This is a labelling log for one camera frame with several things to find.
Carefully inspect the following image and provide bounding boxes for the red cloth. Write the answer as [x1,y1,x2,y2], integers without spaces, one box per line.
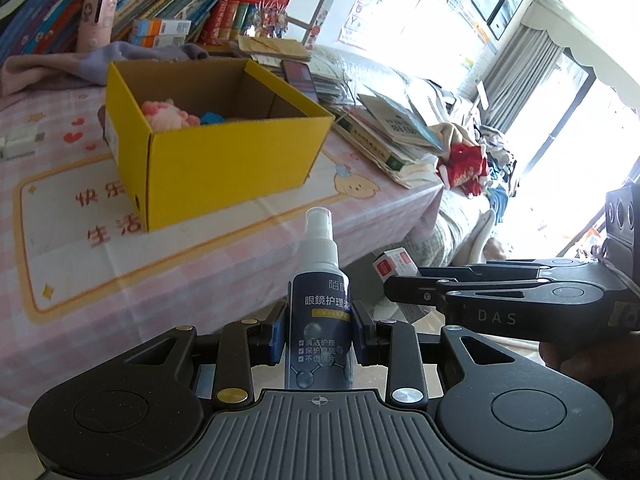
[437,142,488,196]

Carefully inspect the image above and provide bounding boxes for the black smartphone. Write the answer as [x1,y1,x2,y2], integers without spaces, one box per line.
[281,59,318,103]

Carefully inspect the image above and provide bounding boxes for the grey curtain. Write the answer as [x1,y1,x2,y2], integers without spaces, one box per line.
[482,25,566,131]

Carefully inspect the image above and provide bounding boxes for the pink purple knit cloth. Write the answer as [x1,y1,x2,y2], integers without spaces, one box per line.
[0,42,211,96]

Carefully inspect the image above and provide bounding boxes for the pile of clothes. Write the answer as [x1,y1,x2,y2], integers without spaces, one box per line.
[475,125,521,211]

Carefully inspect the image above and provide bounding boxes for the white wall chart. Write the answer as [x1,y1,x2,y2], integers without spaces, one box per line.
[430,0,496,76]

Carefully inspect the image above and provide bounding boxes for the brown kraft notebook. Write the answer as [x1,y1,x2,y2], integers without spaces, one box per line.
[237,35,312,61]

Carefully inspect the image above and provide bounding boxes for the colourful cartoon figure stands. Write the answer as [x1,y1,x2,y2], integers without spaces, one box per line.
[250,2,291,41]

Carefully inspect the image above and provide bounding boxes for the yellow cardboard box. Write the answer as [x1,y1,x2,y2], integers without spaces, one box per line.
[102,57,336,233]

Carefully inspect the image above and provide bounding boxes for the white scalloped curtain valance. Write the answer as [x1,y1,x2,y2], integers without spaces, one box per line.
[520,0,640,116]

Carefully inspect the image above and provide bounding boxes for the pink cylindrical tube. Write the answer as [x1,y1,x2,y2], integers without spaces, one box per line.
[76,0,121,52]

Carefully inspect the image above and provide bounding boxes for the beige plush cloth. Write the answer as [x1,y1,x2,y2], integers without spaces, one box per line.
[435,122,481,153]

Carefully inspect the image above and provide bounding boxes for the pink alphabet poster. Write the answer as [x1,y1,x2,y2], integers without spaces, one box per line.
[337,0,436,51]

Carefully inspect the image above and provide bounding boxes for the stack of books and papers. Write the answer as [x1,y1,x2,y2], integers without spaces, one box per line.
[250,45,446,188]

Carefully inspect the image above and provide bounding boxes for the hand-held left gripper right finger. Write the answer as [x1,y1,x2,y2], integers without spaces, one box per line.
[351,305,516,407]

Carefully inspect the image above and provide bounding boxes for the pink plush toy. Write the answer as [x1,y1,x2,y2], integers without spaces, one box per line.
[140,99,201,133]

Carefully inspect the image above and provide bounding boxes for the small red white box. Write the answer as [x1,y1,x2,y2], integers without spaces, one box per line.
[372,247,421,283]

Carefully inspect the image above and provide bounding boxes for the row of blue red books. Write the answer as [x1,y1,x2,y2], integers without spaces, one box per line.
[0,0,228,56]

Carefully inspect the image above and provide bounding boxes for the blue white spray bottle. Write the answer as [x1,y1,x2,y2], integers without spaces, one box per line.
[285,207,358,391]

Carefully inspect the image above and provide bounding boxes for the pink checked tablecloth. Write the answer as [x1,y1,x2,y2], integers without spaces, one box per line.
[0,75,446,411]

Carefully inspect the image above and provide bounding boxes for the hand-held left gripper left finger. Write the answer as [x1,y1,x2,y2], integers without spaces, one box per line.
[125,305,288,409]

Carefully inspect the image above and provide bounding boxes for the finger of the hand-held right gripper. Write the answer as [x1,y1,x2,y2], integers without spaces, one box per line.
[417,257,603,281]
[384,274,613,311]

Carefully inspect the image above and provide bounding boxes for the orange white carton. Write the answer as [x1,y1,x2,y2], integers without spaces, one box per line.
[129,34,188,48]
[132,17,193,36]

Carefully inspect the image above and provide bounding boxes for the narrow framed picture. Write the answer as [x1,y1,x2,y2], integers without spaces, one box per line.
[489,0,526,41]

